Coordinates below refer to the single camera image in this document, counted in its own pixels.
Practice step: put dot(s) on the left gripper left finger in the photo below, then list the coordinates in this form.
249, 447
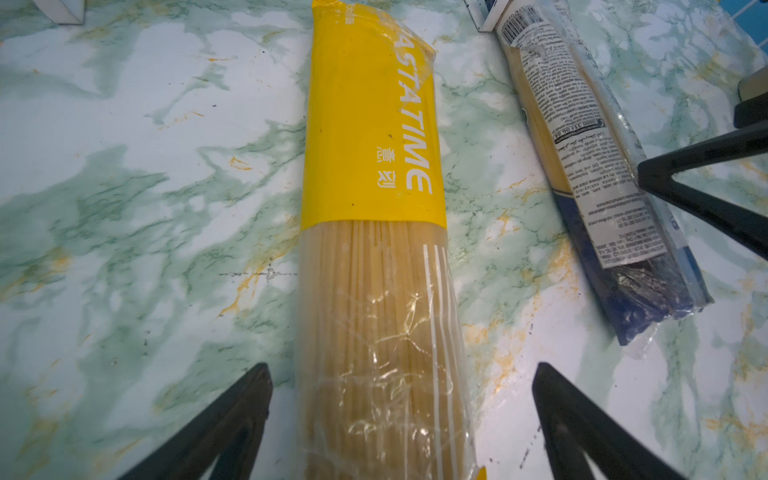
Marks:
223, 440

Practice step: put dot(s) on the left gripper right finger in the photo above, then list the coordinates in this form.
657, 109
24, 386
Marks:
577, 431

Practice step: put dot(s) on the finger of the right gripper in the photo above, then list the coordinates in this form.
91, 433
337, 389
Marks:
656, 176

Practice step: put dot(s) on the yellow pasta bag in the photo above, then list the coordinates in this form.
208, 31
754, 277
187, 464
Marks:
381, 368

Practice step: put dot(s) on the clear grey spaghetti bag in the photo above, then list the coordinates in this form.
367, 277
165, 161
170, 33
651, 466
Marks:
631, 248

